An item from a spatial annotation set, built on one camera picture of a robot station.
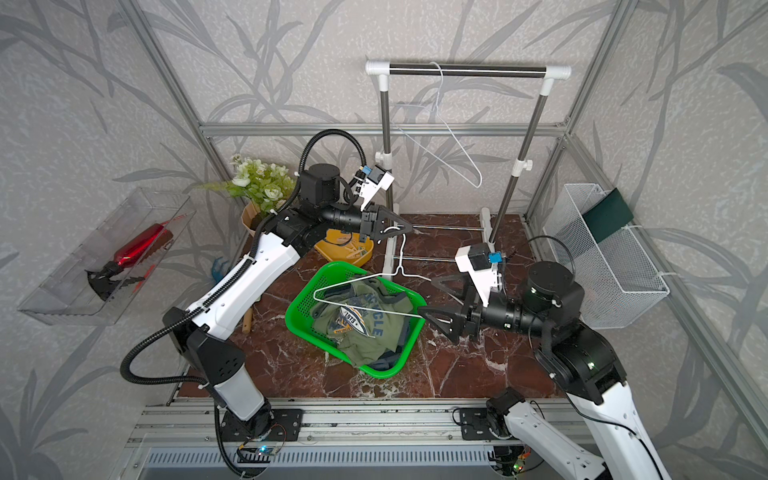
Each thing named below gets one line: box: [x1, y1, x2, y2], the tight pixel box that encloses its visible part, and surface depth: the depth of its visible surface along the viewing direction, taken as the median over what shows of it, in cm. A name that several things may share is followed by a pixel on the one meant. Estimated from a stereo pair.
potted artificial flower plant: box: [196, 155, 299, 235], surface depth 93 cm
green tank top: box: [311, 277, 413, 367], surface depth 81 cm
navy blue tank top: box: [368, 336, 408, 371], surface depth 80 cm
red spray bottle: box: [84, 224, 174, 301], surface depth 65 cm
